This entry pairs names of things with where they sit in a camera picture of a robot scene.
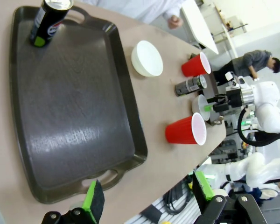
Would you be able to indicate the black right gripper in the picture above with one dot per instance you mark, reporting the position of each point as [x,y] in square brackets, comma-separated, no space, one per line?
[234,96]

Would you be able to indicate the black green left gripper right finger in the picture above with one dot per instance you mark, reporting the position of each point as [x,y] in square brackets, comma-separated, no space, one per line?
[204,189]

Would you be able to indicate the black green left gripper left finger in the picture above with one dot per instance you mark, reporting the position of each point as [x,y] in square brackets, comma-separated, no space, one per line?
[94,203]

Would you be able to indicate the small white cup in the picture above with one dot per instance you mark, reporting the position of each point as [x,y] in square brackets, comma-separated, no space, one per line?
[198,107]

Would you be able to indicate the person left forearm white sleeve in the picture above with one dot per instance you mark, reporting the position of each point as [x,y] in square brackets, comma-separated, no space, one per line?
[175,8]

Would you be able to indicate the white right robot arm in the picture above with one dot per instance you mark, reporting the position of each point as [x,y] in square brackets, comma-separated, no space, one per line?
[268,109]

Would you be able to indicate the person left hand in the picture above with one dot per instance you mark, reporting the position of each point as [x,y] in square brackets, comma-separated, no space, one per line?
[175,22]

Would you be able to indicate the red plastic cup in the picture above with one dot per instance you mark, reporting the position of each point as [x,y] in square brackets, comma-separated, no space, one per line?
[179,130]
[192,66]

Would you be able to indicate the background person grey shirt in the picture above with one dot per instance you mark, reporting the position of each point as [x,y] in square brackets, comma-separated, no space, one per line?
[252,63]

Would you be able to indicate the white background table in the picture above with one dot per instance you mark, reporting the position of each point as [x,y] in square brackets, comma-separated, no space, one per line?
[198,25]

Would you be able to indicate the background shelf with items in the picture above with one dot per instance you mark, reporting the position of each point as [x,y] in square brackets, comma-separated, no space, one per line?
[233,24]

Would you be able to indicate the white ceramic bowl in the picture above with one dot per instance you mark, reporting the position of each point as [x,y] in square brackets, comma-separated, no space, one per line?
[148,58]

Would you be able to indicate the large dark brown tray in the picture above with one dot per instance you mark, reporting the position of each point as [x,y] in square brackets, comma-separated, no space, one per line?
[74,105]

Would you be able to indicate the person torso white shirt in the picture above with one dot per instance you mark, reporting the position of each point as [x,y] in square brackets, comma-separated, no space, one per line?
[135,8]

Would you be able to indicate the black pepsi can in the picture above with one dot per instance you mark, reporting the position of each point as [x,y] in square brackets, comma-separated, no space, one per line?
[46,25]

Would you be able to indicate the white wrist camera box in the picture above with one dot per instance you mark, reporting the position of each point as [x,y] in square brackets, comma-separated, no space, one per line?
[235,81]

